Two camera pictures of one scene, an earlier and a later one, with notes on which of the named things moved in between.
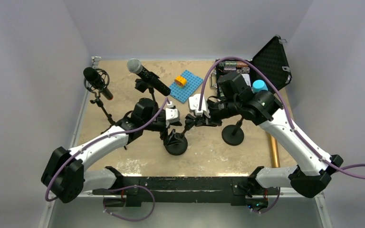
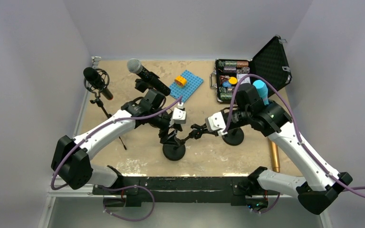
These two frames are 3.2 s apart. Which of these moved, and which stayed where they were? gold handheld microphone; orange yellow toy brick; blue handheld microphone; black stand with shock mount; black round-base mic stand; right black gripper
Moved: right black gripper; black round-base mic stand
Stayed: gold handheld microphone; orange yellow toy brick; black stand with shock mount; blue handheld microphone
